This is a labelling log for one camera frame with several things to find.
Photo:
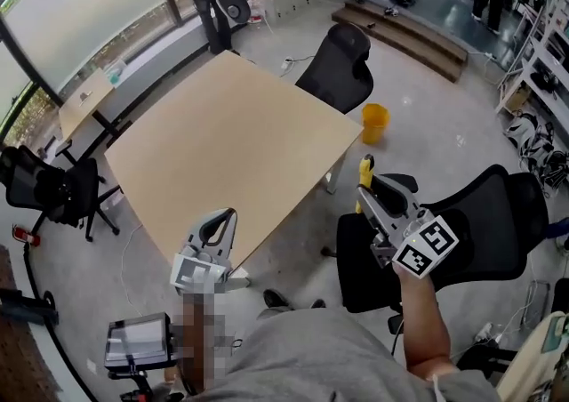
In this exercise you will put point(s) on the person's left forearm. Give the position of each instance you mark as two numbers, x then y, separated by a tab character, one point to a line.
200	338

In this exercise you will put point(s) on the red fire extinguisher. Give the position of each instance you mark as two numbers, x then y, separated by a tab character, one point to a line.
26	235

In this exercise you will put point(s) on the light wooden table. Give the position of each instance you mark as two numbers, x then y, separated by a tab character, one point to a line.
231	138

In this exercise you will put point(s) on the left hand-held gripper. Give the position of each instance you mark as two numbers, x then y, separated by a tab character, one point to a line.
197	271

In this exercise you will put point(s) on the black framed monitor on stand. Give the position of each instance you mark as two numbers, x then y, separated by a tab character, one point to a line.
138	340

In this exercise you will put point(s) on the brown wooden steps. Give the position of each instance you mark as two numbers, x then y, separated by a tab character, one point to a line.
413	37

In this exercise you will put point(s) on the small wooden desk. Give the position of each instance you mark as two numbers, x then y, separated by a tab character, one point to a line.
82	104

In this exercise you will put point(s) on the white shelf rack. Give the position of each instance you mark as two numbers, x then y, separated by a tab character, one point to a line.
533	58

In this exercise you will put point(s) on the black mesh office chair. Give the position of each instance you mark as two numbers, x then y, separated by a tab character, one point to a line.
53	191
484	231
342	66

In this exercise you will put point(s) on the clear water bottle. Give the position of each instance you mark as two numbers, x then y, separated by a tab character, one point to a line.
254	9

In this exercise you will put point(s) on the white power strip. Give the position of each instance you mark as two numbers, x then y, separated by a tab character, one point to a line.
484	332
287	63

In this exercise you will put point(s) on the yellow plastic bucket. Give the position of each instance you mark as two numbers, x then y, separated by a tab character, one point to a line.
374	122

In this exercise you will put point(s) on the person's grey shirt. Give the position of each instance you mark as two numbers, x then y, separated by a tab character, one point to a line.
320	360

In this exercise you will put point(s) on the person's black shoe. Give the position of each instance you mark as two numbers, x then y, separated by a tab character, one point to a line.
276	299
318	303

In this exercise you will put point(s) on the yellow utility knife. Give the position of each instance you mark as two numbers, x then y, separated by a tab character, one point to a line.
367	170

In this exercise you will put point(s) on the person's right forearm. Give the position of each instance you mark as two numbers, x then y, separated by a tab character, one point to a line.
422	324

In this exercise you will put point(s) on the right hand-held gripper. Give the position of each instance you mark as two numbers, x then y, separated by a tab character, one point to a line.
422	244

